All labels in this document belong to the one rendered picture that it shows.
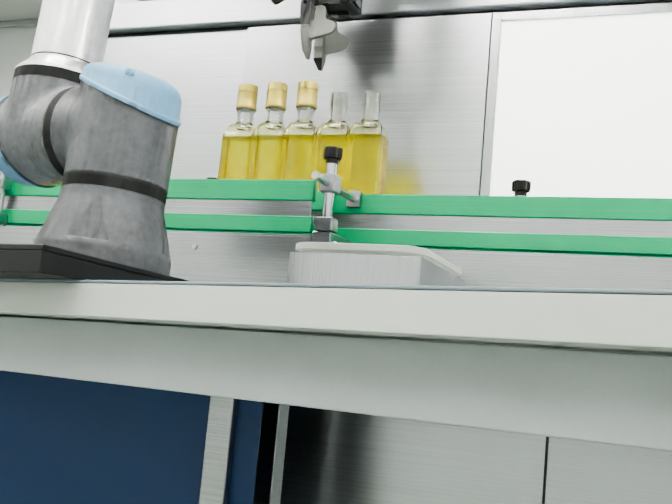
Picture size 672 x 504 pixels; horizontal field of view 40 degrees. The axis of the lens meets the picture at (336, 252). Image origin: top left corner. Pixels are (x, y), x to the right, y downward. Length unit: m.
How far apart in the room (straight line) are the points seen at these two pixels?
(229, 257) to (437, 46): 0.55
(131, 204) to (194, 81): 0.88
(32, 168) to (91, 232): 0.17
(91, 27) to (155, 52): 0.74
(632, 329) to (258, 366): 0.34
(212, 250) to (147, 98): 0.42
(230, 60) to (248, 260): 0.58
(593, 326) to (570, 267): 0.73
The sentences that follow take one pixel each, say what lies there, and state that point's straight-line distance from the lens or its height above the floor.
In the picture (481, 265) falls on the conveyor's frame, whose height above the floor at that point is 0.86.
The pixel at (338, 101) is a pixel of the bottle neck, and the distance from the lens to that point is 1.53.
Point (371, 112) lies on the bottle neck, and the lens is 1.50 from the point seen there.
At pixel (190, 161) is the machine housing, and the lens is 1.82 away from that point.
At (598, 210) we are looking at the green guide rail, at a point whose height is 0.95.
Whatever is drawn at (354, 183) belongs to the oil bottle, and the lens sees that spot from 1.46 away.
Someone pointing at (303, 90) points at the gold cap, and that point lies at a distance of 1.56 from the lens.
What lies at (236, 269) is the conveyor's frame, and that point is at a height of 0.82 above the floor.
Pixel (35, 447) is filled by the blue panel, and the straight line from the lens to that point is 1.58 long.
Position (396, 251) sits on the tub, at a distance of 1.09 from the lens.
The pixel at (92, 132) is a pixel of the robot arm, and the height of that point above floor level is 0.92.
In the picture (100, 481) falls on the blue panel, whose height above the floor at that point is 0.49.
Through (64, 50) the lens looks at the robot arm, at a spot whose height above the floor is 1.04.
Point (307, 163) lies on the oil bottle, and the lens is 1.50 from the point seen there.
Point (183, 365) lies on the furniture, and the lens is 0.87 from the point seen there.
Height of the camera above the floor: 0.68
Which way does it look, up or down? 8 degrees up
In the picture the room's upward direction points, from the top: 5 degrees clockwise
